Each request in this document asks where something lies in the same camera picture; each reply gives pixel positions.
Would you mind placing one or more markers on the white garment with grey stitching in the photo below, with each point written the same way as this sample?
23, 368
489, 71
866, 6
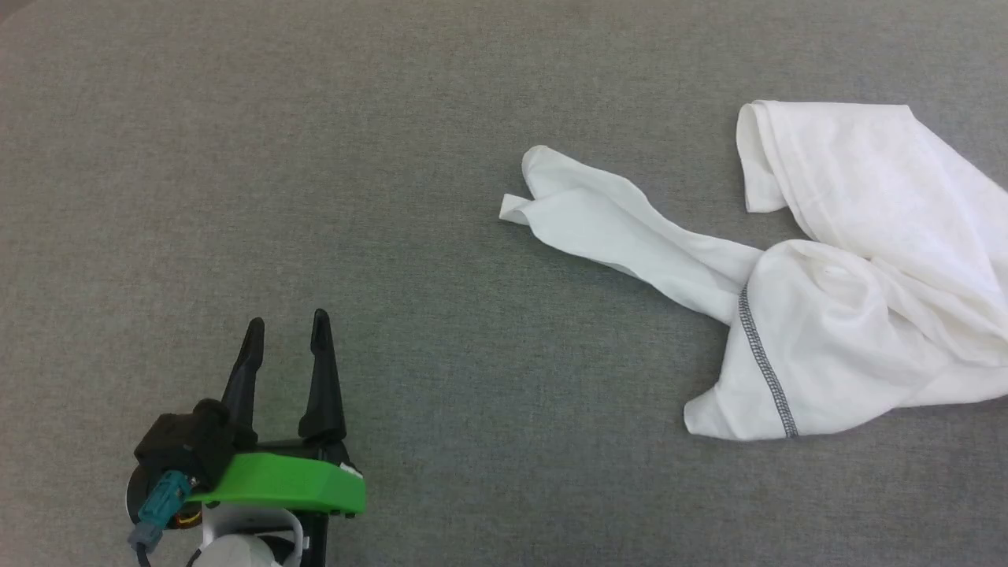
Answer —
850, 331

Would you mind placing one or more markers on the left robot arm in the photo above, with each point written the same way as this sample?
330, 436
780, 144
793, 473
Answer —
236, 551

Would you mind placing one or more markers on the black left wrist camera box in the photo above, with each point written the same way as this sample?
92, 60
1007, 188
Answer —
189, 445

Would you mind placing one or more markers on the grey fabric sofa seat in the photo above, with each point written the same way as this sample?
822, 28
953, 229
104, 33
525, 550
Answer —
472, 79

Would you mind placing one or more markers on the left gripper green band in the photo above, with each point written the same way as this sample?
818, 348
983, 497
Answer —
291, 484

